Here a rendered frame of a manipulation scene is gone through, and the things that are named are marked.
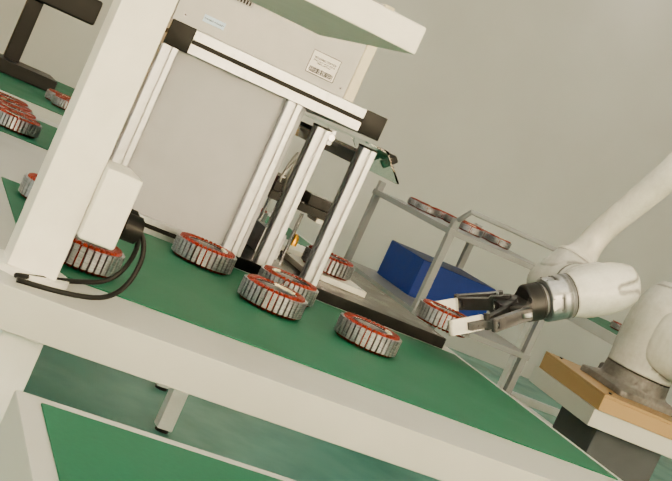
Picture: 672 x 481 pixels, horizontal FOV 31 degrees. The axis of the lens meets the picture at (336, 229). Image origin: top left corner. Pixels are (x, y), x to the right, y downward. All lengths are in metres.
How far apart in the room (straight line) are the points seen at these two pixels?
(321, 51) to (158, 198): 0.44
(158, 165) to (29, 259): 0.75
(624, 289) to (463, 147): 6.10
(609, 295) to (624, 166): 6.73
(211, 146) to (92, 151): 0.77
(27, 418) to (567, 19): 7.92
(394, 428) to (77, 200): 0.48
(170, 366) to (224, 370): 0.07
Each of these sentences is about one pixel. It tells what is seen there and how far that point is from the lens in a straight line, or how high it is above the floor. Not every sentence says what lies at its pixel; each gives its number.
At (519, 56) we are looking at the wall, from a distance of 8.56.
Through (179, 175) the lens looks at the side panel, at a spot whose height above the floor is 0.87.
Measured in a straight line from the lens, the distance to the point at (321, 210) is 2.42.
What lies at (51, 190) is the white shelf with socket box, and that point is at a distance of 1.41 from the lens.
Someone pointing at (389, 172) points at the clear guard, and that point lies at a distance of 2.73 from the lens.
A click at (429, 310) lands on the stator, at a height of 0.82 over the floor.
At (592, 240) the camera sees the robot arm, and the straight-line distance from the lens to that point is 2.56.
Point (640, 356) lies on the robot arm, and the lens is 2.76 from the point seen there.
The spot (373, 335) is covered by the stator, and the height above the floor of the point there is 0.78.
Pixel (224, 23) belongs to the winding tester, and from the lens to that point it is 2.27.
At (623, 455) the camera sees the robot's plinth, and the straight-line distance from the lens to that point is 2.78.
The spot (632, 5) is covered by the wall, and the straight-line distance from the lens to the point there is 8.98.
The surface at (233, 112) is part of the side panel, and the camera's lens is 2.16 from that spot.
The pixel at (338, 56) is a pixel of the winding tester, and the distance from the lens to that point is 2.33.
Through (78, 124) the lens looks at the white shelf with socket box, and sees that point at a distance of 1.40.
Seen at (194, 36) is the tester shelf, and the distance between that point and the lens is 2.12.
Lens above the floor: 1.04
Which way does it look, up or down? 4 degrees down
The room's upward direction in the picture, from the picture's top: 24 degrees clockwise
